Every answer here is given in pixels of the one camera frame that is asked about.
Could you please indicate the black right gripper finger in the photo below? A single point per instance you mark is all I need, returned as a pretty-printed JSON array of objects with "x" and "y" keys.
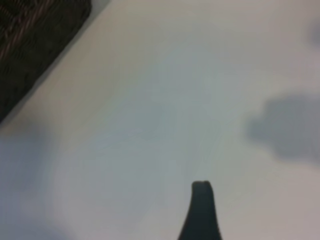
[{"x": 201, "y": 212}]

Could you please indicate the dark brown wicker basket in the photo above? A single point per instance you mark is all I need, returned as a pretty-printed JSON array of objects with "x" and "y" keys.
[{"x": 35, "y": 47}]

